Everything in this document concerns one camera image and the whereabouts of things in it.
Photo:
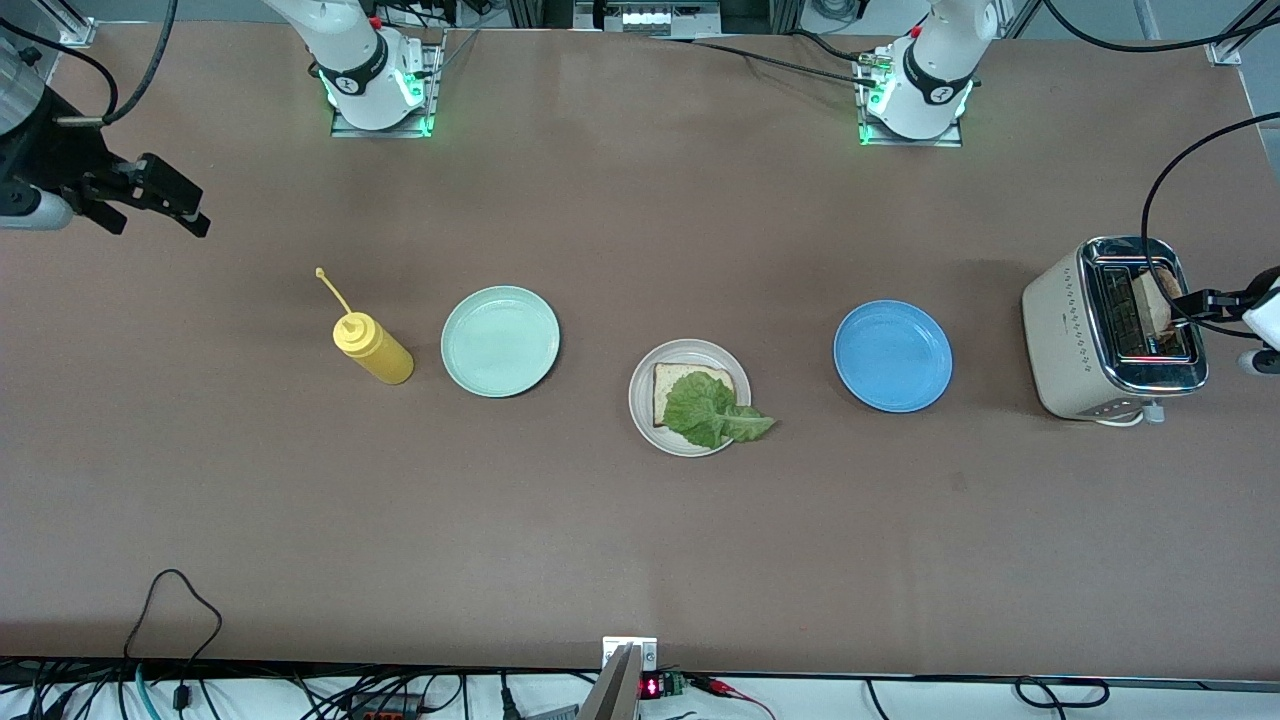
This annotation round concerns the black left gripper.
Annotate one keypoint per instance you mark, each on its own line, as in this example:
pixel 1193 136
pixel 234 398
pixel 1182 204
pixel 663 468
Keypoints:
pixel 1221 300

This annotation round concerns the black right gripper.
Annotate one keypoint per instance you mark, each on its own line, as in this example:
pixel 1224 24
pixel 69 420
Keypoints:
pixel 50 160

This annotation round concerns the toasted bread slice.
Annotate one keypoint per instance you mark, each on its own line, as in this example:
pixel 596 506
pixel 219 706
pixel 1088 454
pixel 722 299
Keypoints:
pixel 1155 300
pixel 665 390

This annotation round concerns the yellow mustard squeeze bottle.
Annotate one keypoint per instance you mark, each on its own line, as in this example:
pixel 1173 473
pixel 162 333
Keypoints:
pixel 378 352

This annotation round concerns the green lettuce leaf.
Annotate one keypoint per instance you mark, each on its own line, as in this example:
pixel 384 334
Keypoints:
pixel 705 410

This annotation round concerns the blue plate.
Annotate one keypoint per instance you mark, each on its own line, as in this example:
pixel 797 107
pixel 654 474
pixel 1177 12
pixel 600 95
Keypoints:
pixel 893 356

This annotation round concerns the pale green plate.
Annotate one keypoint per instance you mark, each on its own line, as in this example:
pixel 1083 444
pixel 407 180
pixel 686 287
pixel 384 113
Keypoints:
pixel 500 342

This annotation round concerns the beige plate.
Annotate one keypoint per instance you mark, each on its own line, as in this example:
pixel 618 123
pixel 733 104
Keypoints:
pixel 641 400

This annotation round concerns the beige and chrome toaster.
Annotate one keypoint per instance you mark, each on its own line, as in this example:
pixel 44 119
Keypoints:
pixel 1055 340

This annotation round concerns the black control box with lights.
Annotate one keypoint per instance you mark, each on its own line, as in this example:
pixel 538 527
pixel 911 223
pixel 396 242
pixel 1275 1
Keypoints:
pixel 645 18

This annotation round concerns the red alligator clip lead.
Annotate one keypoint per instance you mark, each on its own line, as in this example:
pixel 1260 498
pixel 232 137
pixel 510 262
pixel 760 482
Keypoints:
pixel 715 685

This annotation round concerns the red digit display module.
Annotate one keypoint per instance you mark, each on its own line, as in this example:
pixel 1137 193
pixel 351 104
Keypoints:
pixel 652 687

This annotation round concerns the grey metal bar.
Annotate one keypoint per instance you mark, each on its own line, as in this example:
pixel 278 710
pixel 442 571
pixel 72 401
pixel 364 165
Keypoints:
pixel 612 695

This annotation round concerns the aluminium frame post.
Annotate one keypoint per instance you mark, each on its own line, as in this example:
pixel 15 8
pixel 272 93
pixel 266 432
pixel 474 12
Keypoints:
pixel 75 30
pixel 1216 50

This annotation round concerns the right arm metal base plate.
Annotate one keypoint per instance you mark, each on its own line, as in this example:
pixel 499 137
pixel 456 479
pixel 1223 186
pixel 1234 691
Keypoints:
pixel 436 100

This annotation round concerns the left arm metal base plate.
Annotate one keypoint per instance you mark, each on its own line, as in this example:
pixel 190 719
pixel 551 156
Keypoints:
pixel 910 142

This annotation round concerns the silver metal bracket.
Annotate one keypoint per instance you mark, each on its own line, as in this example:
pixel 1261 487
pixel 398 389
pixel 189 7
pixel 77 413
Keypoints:
pixel 648 655

